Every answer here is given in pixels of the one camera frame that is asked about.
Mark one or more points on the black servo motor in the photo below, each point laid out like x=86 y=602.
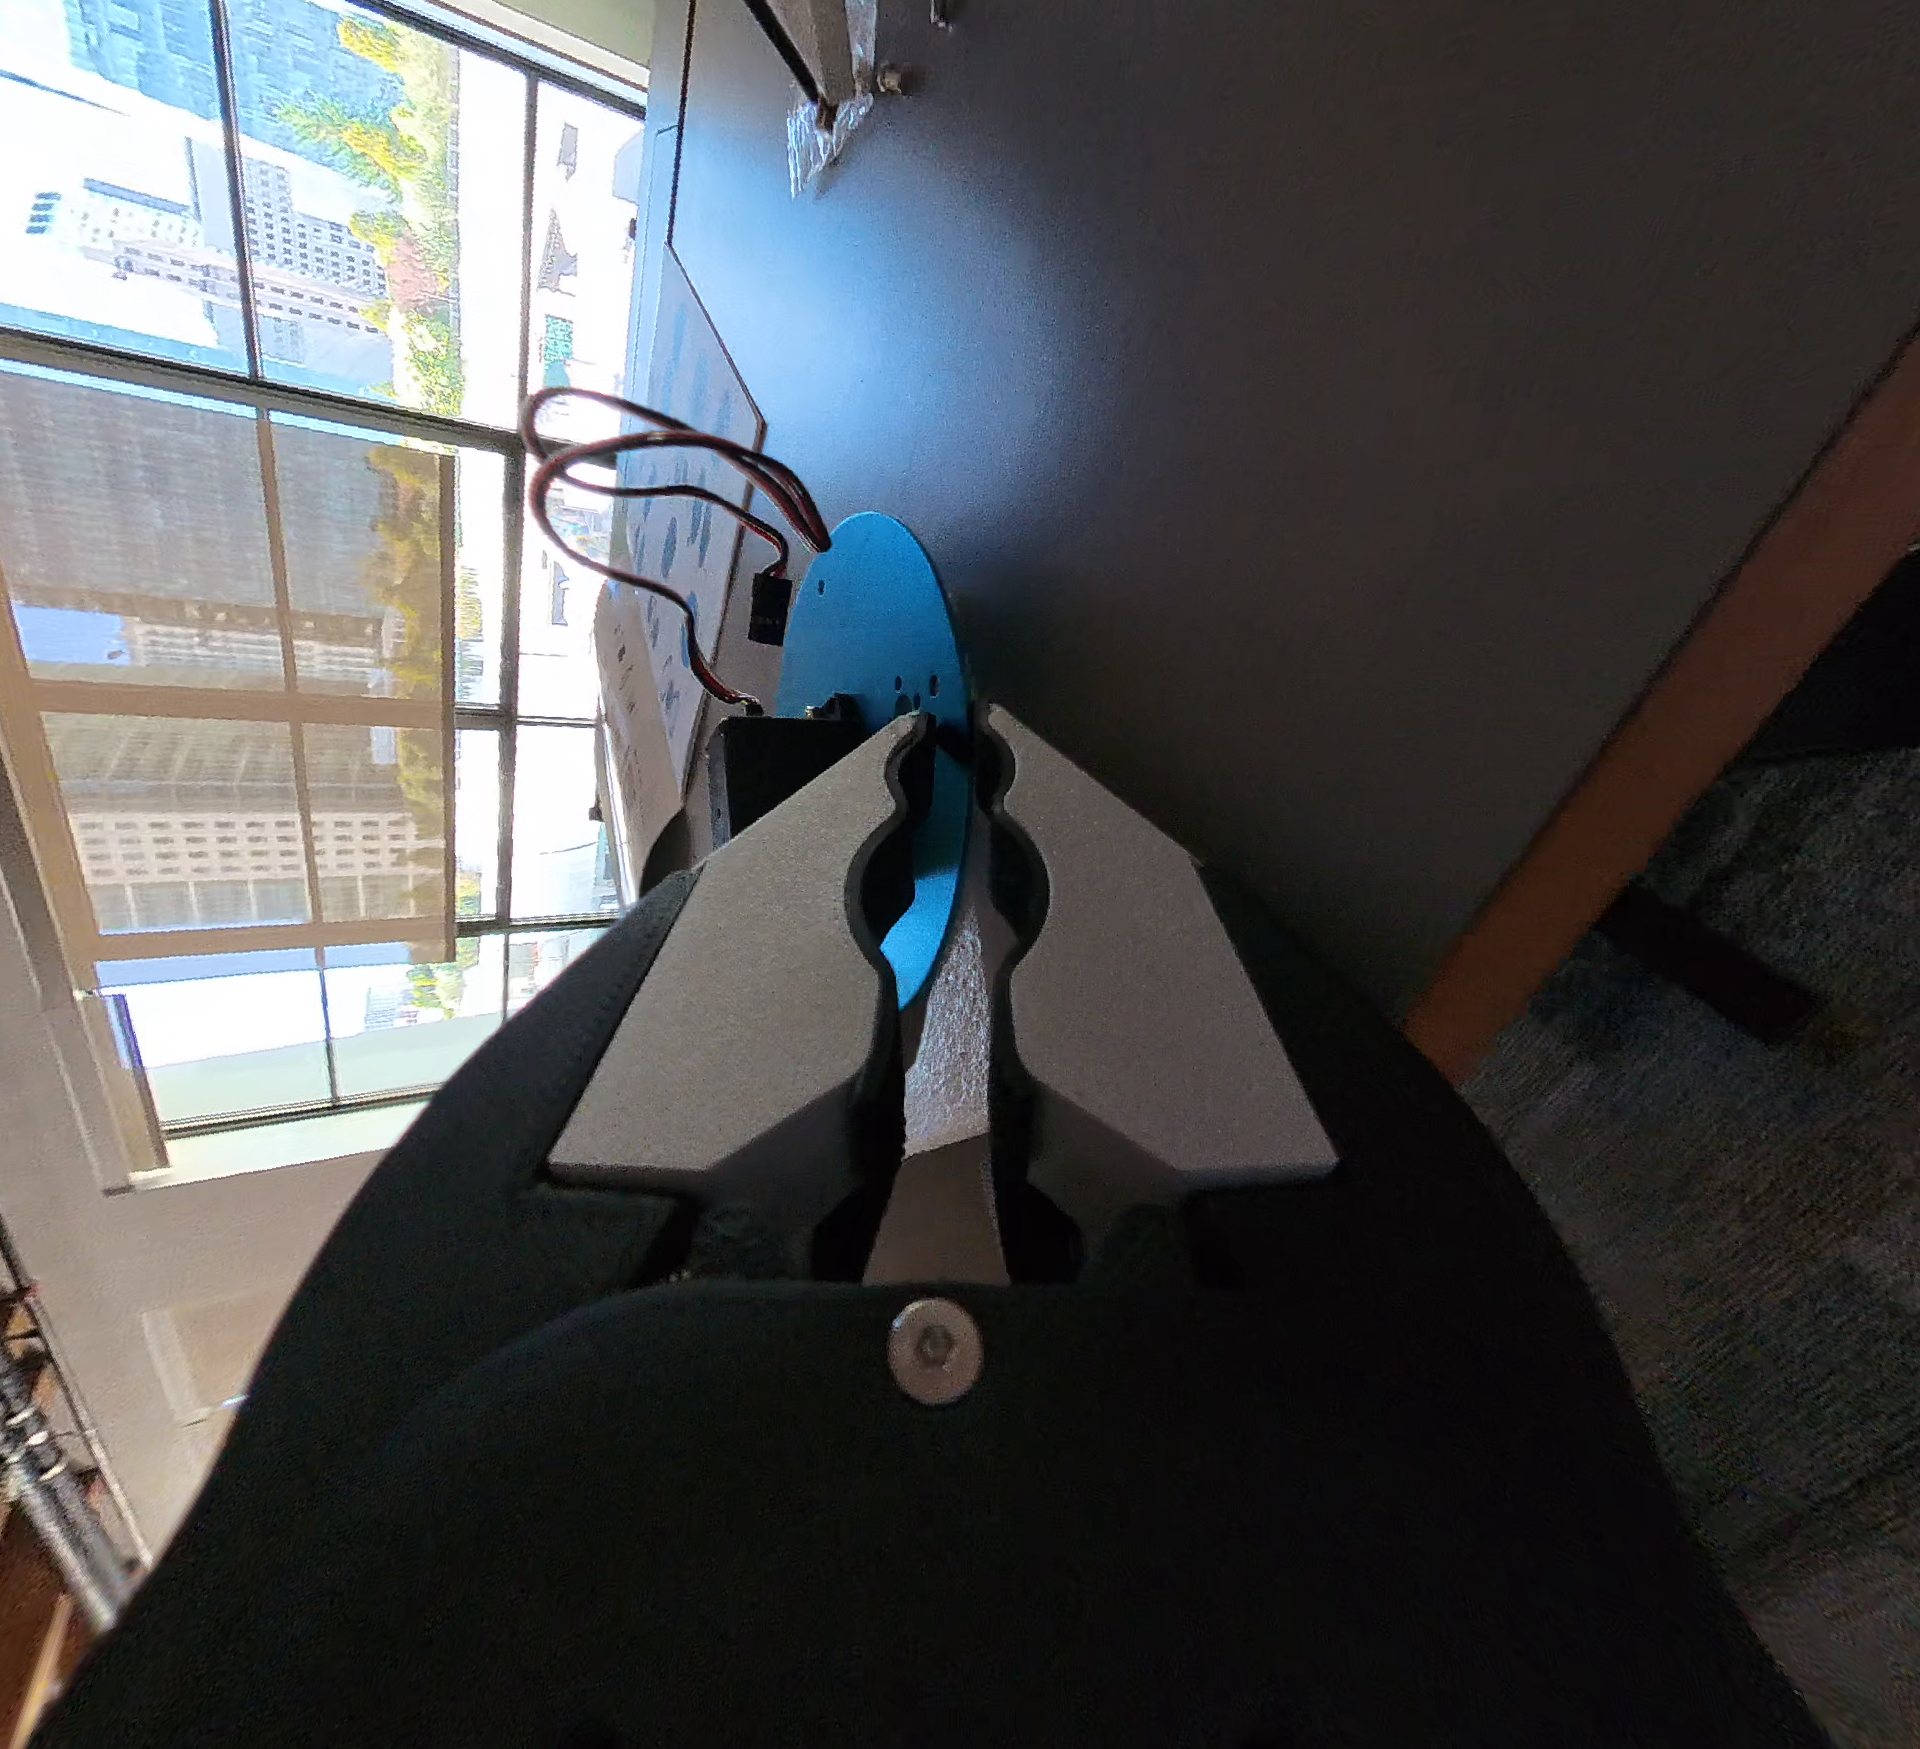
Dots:
x=750 y=774

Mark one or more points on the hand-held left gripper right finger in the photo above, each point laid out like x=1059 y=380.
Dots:
x=1155 y=1014

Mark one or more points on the round blue metal plate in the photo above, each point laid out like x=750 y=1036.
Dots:
x=885 y=626

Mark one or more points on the small clear plastic bag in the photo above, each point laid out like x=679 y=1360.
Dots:
x=832 y=129

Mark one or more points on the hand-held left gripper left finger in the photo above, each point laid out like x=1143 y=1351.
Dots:
x=735 y=1000

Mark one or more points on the printed instruction sheet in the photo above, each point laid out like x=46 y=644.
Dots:
x=690 y=460

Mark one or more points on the large window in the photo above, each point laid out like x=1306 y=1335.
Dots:
x=135 y=505

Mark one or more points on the dark furniture leg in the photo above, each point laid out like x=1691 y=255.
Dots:
x=1711 y=963

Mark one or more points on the white foam block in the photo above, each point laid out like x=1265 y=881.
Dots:
x=946 y=1105

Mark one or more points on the dark metal rack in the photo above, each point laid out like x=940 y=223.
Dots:
x=60 y=1450

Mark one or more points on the dark desk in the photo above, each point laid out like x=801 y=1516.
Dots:
x=1351 y=356

